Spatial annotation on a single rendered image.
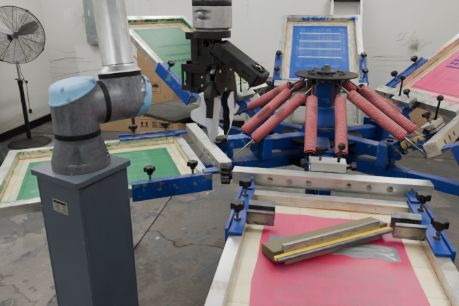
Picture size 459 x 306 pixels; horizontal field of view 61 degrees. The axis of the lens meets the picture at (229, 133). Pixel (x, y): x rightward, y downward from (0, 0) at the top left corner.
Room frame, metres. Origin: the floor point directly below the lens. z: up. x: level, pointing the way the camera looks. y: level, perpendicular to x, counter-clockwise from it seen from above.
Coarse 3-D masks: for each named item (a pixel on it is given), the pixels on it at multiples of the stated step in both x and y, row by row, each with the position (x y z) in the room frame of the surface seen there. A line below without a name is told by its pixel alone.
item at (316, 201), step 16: (256, 192) 1.23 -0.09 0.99; (272, 192) 1.23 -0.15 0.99; (320, 208) 1.18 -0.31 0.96; (336, 208) 1.17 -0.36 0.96; (352, 208) 1.16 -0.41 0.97; (368, 208) 1.15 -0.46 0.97; (384, 208) 1.14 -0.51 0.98; (400, 208) 1.13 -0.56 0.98; (240, 240) 0.94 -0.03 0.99; (224, 256) 0.86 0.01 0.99; (432, 256) 0.88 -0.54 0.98; (224, 272) 0.80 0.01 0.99; (448, 272) 0.80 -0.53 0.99; (224, 288) 0.74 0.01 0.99; (448, 288) 0.76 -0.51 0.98; (208, 304) 0.69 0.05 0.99; (224, 304) 0.71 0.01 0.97
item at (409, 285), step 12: (384, 240) 0.99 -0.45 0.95; (396, 240) 0.99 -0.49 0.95; (336, 264) 0.88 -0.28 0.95; (348, 264) 0.88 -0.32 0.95; (360, 264) 0.88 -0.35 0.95; (372, 264) 0.88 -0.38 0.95; (384, 264) 0.88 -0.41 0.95; (396, 264) 0.88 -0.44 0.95; (408, 264) 0.88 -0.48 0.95; (396, 276) 0.83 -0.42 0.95; (408, 276) 0.83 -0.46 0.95; (408, 288) 0.78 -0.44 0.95; (420, 288) 0.78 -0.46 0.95; (408, 300) 0.74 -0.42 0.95; (420, 300) 0.74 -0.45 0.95
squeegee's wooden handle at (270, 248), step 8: (344, 224) 1.03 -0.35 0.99; (352, 224) 1.02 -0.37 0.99; (384, 224) 1.01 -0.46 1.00; (312, 232) 0.98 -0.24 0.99; (320, 232) 0.98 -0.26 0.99; (272, 240) 0.94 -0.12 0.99; (280, 240) 0.94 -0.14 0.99; (288, 240) 0.93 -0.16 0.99; (264, 248) 0.91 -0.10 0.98; (272, 248) 0.89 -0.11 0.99; (280, 248) 0.89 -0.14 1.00; (272, 256) 0.87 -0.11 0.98
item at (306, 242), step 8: (360, 224) 0.99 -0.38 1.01; (368, 224) 0.99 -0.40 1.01; (376, 224) 1.00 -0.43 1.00; (328, 232) 0.94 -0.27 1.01; (336, 232) 0.94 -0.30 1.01; (344, 232) 0.95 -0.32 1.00; (352, 232) 0.96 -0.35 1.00; (360, 232) 0.97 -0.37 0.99; (296, 240) 0.90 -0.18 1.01; (304, 240) 0.90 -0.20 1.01; (312, 240) 0.91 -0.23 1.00; (320, 240) 0.92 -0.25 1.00; (328, 240) 0.93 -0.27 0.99; (368, 240) 0.98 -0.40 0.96; (288, 248) 0.88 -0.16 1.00; (296, 248) 0.89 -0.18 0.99; (304, 248) 0.90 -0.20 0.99; (336, 248) 0.94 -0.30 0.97; (304, 256) 0.90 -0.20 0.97; (312, 256) 0.90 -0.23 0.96
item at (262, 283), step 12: (276, 216) 1.13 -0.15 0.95; (288, 216) 1.13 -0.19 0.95; (300, 216) 1.13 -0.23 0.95; (312, 216) 1.13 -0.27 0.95; (264, 228) 1.06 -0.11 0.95; (276, 228) 1.06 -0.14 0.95; (288, 228) 1.06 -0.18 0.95; (300, 228) 1.06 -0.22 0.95; (312, 228) 1.06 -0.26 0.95; (264, 240) 0.99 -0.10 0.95; (264, 264) 0.88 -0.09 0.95; (276, 264) 0.88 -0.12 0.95; (252, 276) 0.83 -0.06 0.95; (264, 276) 0.83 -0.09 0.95; (252, 288) 0.78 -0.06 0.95; (264, 288) 0.78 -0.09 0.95; (252, 300) 0.74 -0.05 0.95; (264, 300) 0.74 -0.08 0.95
